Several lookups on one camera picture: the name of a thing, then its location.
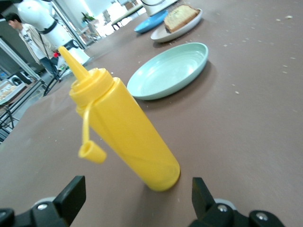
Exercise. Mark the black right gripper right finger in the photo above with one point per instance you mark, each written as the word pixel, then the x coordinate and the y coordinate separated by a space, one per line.
pixel 206 208

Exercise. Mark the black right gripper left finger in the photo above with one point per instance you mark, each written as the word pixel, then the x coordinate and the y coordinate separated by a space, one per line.
pixel 68 203

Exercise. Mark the yellow squeeze bottle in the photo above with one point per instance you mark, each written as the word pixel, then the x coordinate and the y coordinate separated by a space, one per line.
pixel 123 123

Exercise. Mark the brown bread slice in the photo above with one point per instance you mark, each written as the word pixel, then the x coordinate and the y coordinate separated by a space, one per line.
pixel 180 17

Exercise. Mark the red cap on arm base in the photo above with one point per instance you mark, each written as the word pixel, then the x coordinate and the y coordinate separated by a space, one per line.
pixel 55 54

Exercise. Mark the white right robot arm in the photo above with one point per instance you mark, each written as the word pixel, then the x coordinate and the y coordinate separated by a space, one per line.
pixel 40 14

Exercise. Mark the pale green plate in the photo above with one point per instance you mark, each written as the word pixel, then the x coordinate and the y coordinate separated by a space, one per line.
pixel 170 71

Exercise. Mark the beige plate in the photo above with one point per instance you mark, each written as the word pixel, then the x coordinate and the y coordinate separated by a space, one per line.
pixel 161 36

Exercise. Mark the blue plate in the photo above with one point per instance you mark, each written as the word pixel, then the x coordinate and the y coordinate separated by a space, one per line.
pixel 146 24

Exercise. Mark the person in beige jacket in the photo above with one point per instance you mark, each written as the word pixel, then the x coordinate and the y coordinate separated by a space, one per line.
pixel 30 42

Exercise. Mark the white toaster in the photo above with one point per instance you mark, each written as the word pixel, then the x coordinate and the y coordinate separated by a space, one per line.
pixel 154 9

